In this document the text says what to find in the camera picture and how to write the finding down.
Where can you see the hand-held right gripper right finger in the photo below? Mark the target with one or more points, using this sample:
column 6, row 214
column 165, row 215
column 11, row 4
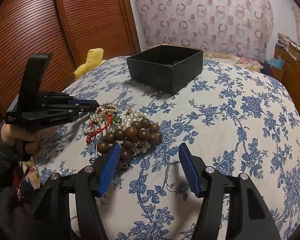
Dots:
column 188, row 170

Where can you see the person's left hand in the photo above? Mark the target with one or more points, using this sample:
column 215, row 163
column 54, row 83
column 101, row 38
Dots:
column 12, row 133

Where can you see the person's left forearm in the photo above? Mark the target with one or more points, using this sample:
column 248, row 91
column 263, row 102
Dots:
column 2, row 152

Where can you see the circle-patterned sheer curtain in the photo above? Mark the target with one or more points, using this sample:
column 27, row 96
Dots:
column 202, row 12

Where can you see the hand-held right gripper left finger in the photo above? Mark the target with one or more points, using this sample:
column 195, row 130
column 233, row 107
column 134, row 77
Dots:
column 110, row 166

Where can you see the wooden side cabinet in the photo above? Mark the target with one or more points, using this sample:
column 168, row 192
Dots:
column 296, row 80

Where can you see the lace window curtain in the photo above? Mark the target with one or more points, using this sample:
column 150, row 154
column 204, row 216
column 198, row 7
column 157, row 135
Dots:
column 298, row 22

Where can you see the brown slatted wooden wardrobe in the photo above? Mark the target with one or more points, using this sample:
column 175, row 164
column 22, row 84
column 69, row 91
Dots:
column 52, row 30

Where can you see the floral bed blanket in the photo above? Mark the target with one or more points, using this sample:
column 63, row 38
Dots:
column 242, row 61

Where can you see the black cardboard box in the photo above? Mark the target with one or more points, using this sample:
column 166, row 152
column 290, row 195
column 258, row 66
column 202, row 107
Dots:
column 162, row 70

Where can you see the green gem pendant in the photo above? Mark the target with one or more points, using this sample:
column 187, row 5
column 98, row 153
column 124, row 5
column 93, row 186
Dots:
column 118, row 120

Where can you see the blue floral cloth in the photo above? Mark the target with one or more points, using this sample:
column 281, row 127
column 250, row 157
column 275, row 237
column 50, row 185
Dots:
column 215, row 130

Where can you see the colourful floral cloth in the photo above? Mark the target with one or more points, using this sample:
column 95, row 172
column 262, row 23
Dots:
column 27, row 173

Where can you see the yellow plush toy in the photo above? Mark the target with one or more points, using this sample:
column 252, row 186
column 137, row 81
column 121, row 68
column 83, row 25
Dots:
column 90, row 62

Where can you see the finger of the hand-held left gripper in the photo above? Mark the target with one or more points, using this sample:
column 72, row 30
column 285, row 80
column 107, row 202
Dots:
column 86, row 102
column 86, row 109

